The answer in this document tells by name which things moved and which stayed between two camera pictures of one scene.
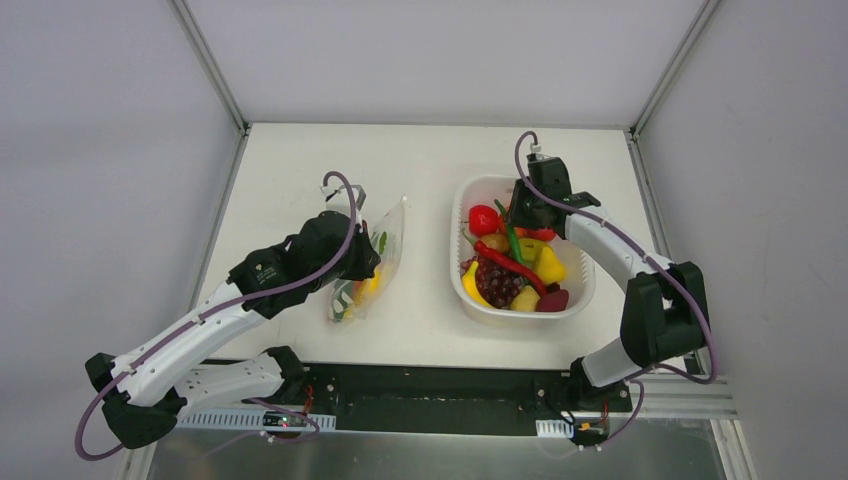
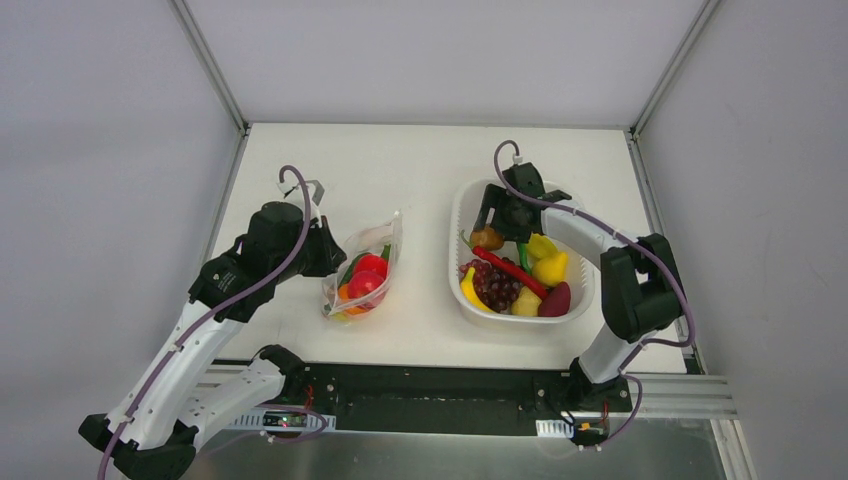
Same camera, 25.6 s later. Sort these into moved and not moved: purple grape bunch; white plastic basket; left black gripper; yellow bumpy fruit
Moved: left black gripper
Not moved: white plastic basket; purple grape bunch; yellow bumpy fruit
